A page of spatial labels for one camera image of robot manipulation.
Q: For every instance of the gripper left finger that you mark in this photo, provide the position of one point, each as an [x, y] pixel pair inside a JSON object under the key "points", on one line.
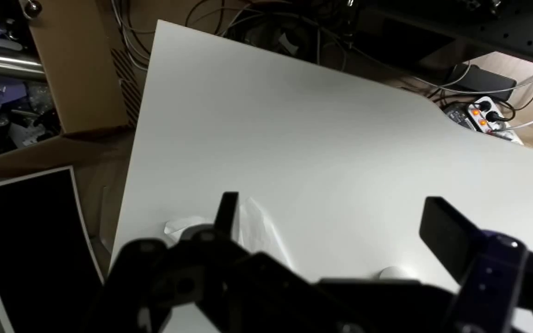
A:
{"points": [[188, 277]]}

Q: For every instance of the small white round object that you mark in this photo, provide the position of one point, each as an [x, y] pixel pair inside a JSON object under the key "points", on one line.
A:
{"points": [[396, 273]]}

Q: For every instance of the silver metal cylinder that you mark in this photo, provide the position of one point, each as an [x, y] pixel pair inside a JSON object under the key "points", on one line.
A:
{"points": [[3, 62]]}

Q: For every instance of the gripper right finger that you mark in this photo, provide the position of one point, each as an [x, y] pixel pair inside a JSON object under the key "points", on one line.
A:
{"points": [[451, 236]]}

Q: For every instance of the white tissue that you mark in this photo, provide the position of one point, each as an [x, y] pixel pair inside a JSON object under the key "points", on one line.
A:
{"points": [[259, 231]]}

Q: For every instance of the white power strip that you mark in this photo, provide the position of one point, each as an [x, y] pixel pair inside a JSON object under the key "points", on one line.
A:
{"points": [[486, 118]]}

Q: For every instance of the black panel with white frame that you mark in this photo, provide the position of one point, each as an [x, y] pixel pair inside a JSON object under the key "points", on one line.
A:
{"points": [[26, 249]]}

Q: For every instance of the black power brick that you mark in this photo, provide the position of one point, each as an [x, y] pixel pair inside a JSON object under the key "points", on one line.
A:
{"points": [[481, 81]]}

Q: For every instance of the brown cardboard box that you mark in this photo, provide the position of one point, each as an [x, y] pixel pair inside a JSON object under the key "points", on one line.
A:
{"points": [[79, 69]]}

